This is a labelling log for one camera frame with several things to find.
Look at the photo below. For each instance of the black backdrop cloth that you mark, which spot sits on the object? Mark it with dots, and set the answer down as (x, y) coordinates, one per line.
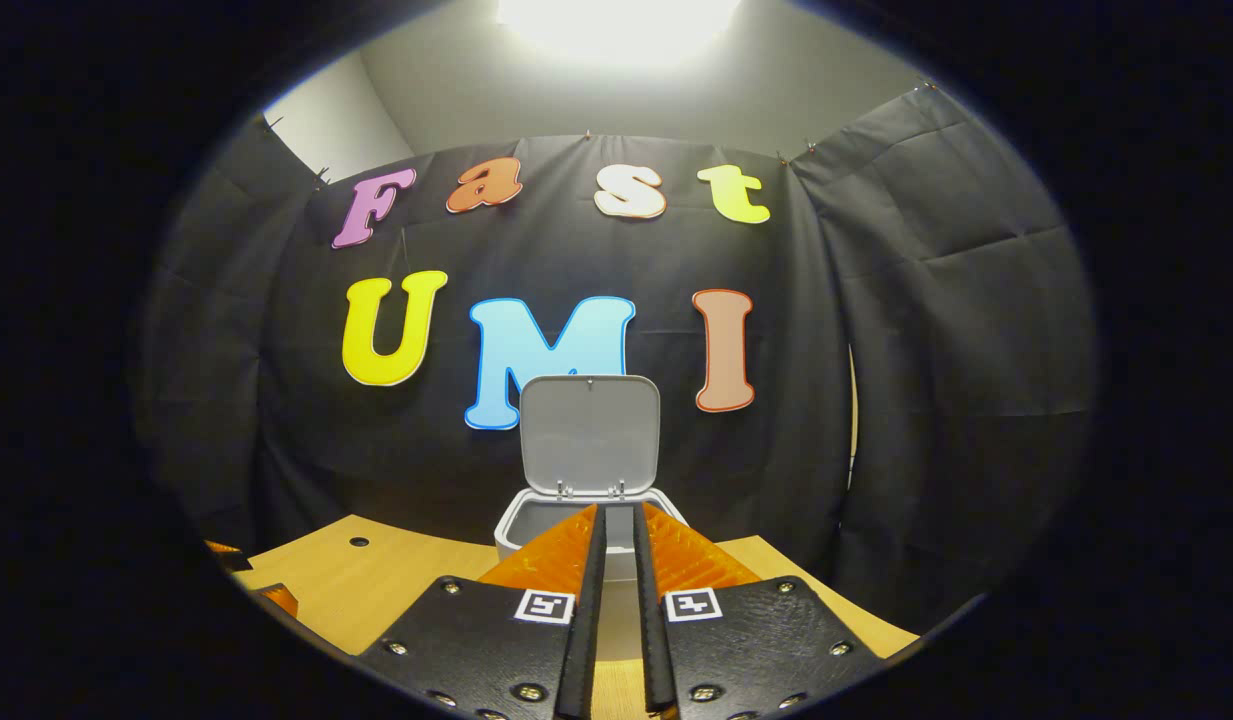
(876, 400)

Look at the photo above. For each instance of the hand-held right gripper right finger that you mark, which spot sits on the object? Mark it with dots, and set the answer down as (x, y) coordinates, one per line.
(654, 640)

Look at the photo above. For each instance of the white desktop garbage bin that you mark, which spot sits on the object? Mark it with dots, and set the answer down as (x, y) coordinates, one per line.
(588, 440)

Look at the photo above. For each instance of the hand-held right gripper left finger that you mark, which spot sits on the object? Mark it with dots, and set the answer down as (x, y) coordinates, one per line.
(588, 620)

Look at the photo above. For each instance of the wooden desktop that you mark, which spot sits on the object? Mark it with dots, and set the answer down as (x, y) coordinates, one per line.
(376, 590)

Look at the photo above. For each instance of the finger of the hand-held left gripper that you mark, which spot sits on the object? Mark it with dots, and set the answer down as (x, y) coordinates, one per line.
(226, 555)
(279, 600)

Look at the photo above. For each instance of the large ceiling light panel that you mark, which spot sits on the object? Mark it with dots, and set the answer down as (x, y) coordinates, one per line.
(616, 25)

